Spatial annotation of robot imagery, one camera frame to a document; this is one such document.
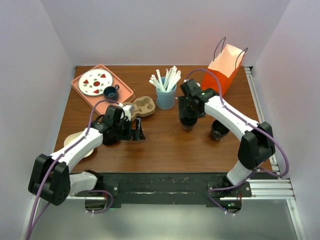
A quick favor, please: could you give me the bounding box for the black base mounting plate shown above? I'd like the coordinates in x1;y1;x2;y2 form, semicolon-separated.
67;171;280;210

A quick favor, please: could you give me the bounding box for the black lid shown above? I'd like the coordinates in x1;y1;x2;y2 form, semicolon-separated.
180;118;198;127

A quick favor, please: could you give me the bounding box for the cardboard cup carrier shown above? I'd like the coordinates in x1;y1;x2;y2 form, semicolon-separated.
122;96;156;121

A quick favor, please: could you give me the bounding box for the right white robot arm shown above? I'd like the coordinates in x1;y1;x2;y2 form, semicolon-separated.
178;79;276;197

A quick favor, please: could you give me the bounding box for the aluminium frame rail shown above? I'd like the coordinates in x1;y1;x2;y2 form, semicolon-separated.
243;66;307;240

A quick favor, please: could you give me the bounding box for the dark blue mug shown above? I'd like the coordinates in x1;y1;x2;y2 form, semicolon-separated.
103;84;120;101

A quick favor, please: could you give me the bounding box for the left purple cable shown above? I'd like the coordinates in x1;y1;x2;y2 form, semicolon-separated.
24;99;125;240

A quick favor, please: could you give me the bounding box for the blue straw holder cup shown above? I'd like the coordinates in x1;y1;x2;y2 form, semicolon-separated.
155;85;177;110

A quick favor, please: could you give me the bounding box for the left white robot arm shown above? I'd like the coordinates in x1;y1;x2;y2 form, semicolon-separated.
28;105;145;206

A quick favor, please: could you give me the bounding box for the orange paper bag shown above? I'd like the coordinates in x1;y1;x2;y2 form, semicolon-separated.
207;37;248;96

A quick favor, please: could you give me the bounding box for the watermelon pattern plate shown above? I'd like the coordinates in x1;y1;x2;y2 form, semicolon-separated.
78;68;113;97

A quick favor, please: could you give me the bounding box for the cream panda plate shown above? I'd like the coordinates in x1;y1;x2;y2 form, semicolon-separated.
63;131;95;159

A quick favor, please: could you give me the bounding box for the white wrapped straws bundle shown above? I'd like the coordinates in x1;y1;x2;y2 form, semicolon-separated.
148;65;182;93

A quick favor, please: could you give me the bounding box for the black coffee cup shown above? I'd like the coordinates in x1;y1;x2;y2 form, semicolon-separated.
182;125;194;132
210;120;230;142

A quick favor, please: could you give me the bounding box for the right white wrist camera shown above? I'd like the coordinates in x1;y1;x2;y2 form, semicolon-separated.
183;79;201;87

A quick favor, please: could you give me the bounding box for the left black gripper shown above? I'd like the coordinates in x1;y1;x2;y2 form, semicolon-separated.
113;117;145;141

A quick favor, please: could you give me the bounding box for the stack of black lids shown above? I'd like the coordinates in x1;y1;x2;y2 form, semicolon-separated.
102;136;118;146

